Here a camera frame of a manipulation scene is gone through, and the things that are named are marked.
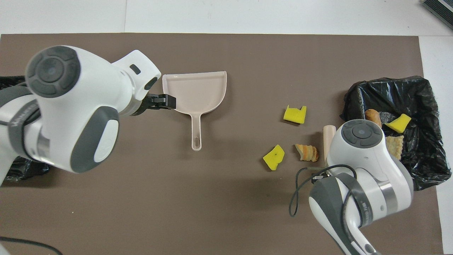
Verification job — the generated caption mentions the black bag bin pink mark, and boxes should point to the black bag bin pink mark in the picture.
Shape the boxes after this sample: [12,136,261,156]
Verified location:
[0,75,51,182]

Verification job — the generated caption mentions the yellow sponge piece dark dot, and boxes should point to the yellow sponge piece dark dot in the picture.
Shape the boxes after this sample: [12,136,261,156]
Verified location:
[263,144,285,171]

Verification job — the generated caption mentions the brown table mat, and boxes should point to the brown table mat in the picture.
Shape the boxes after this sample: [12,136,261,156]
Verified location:
[0,33,443,255]

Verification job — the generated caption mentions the pale cream foam lump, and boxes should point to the pale cream foam lump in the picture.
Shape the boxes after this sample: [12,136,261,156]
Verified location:
[385,135,404,161]

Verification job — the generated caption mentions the yellow notched sponge piece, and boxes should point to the yellow notched sponge piece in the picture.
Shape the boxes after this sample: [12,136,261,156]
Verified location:
[283,105,307,125]

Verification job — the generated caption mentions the dark grey ribbed device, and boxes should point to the dark grey ribbed device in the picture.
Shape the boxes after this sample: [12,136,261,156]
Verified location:
[423,0,453,30]

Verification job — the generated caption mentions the black bag lined bin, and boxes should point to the black bag lined bin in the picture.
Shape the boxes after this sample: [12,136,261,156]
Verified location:
[340,75,452,192]

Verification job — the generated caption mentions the beige hand brush black bristles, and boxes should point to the beige hand brush black bristles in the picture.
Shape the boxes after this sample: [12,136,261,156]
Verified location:
[323,125,337,164]

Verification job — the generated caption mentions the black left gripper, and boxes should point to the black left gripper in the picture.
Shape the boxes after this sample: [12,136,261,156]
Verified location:
[134,92,177,117]

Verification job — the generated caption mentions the beige plastic dustpan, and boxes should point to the beige plastic dustpan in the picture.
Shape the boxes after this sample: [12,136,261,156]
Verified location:
[162,70,228,152]

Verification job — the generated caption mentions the orange striped sponge piece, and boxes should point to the orange striped sponge piece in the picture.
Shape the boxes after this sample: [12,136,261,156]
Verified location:
[295,143,319,163]

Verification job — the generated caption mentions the yellow wedge sponge piece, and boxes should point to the yellow wedge sponge piece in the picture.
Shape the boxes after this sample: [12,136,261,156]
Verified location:
[384,113,412,134]

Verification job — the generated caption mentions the brown potato shaped foam lump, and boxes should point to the brown potato shaped foam lump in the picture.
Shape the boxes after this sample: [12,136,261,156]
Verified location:
[365,109,383,128]

